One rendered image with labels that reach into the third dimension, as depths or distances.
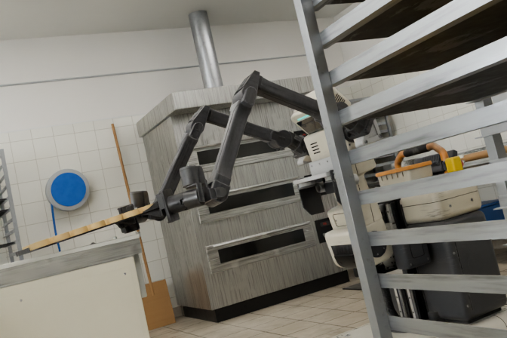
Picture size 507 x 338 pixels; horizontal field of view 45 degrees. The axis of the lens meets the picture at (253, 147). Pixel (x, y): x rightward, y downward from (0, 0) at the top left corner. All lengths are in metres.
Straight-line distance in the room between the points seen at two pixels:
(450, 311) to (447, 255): 0.23
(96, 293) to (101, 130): 4.46
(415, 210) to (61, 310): 1.41
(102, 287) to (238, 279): 3.62
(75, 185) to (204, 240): 1.42
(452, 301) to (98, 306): 1.35
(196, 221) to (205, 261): 0.35
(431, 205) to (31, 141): 4.45
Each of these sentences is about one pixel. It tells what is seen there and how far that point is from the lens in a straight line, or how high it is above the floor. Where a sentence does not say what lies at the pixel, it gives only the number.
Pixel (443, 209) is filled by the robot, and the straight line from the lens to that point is 2.48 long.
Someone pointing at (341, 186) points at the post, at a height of 0.90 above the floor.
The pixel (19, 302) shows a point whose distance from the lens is 1.89.
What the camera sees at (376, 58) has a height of 1.13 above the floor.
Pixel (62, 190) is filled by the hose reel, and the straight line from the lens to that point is 5.99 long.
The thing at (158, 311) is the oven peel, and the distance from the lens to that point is 6.00.
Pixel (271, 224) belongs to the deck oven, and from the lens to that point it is 5.64.
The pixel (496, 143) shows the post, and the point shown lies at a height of 0.92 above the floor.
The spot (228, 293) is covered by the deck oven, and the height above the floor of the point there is 0.22.
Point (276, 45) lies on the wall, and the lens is 7.29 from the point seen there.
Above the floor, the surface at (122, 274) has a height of 0.79.
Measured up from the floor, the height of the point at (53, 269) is 0.85.
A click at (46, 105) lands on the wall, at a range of 6.27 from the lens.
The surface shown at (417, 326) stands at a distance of 1.29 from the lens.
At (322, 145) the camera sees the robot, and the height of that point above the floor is 1.09.
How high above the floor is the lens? 0.90
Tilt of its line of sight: 5 degrees up
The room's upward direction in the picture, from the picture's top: 13 degrees counter-clockwise
